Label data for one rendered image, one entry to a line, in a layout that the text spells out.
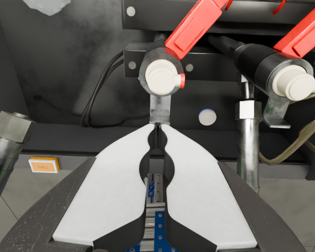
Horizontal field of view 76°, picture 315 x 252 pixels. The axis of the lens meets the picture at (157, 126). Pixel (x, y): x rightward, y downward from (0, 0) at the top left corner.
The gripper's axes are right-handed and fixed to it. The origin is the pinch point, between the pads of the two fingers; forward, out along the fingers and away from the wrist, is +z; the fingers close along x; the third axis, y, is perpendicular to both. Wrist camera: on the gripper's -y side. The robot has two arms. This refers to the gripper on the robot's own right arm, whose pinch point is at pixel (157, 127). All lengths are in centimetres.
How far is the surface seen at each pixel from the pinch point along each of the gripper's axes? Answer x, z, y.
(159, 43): -0.1, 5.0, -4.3
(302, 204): 137, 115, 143
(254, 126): 8.3, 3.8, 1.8
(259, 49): 7.5, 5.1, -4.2
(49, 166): -20.6, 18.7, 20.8
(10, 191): -129, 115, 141
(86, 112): -9.3, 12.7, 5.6
